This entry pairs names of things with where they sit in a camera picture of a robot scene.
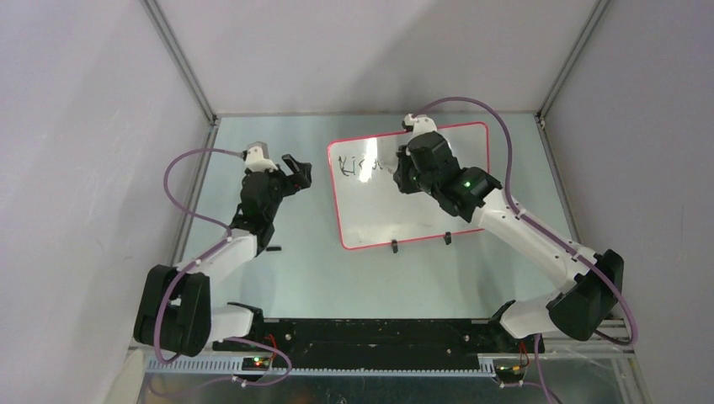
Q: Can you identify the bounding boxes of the pink framed whiteboard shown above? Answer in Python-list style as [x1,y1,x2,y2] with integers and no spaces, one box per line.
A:
[327,132,478,250]

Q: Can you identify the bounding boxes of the circuit board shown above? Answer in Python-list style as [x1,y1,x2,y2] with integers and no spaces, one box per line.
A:
[241,356,272,372]
[495,365,527,385]

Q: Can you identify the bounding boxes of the left circuit board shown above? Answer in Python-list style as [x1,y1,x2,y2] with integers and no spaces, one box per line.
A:
[241,356,272,372]

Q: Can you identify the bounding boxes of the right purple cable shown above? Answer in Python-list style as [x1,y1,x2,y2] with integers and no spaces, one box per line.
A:
[413,97,640,404]

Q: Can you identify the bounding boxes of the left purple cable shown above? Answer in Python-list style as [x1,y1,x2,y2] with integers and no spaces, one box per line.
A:
[152,146,293,404]

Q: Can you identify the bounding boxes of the purple cable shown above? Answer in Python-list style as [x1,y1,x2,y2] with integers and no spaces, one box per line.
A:
[413,97,640,404]
[152,146,293,404]

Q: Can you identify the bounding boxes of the aluminium frame profile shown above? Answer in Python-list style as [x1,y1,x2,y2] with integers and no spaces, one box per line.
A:
[133,317,211,357]

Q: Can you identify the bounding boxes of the right circuit board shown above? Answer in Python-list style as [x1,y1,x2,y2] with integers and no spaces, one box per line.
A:
[495,365,527,385]

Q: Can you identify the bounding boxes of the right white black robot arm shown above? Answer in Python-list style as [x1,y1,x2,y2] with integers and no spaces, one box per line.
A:
[393,131,624,352]

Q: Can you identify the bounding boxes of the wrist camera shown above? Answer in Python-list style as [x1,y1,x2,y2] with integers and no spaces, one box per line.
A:
[402,114,438,136]
[243,141,278,173]

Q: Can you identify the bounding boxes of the white object at corner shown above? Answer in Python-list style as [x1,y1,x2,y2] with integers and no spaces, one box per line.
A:
[104,350,146,404]

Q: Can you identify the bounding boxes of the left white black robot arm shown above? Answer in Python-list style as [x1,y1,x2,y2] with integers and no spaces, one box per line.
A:
[133,150,312,364]

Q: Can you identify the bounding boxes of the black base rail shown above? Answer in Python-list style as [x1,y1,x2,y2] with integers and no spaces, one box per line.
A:
[247,318,545,371]

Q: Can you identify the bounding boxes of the wire whiteboard stand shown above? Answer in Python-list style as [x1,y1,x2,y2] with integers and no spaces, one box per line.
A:
[389,231,453,254]

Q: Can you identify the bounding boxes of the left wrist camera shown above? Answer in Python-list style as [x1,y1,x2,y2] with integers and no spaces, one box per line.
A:
[243,141,278,173]

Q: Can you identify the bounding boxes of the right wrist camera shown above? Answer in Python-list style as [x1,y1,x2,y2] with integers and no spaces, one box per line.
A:
[402,114,438,136]

